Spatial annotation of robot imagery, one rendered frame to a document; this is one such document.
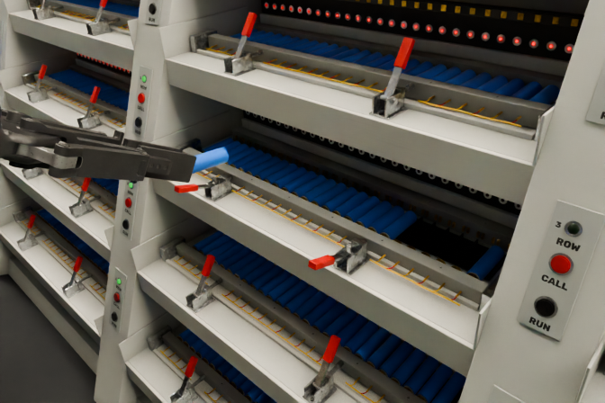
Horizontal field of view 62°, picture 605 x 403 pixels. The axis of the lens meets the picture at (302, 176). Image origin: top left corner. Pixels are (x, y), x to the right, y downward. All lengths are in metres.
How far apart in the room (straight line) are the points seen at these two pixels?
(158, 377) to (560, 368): 0.72
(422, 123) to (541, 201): 0.15
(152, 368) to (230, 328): 0.27
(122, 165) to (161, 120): 0.45
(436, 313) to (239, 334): 0.35
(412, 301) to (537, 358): 0.14
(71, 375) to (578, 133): 1.13
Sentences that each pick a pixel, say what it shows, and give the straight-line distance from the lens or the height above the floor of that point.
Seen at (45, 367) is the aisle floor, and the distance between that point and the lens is 1.34.
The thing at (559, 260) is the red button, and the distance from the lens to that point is 0.50.
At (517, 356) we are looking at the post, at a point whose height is 0.56.
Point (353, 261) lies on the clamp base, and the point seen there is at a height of 0.56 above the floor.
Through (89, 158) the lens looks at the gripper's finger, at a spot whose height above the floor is 0.68.
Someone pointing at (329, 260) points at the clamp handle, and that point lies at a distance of 0.59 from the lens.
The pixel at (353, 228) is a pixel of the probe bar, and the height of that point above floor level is 0.58.
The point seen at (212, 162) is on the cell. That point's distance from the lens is 0.57.
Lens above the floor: 0.79
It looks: 14 degrees down
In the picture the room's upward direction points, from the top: 12 degrees clockwise
